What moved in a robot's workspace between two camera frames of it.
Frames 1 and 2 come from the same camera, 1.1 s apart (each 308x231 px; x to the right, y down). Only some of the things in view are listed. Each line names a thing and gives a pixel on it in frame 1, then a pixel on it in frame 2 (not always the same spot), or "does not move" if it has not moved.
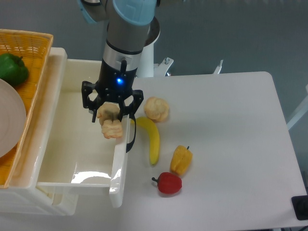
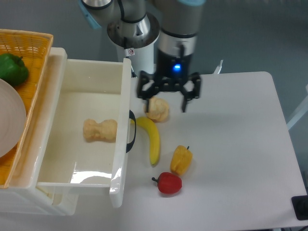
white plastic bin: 76,153 does not move
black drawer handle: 129,146 does not move
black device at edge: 300,205 does not move
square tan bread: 109,120 → 105,131
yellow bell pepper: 181,160 does not move
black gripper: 113,84 → 172,71
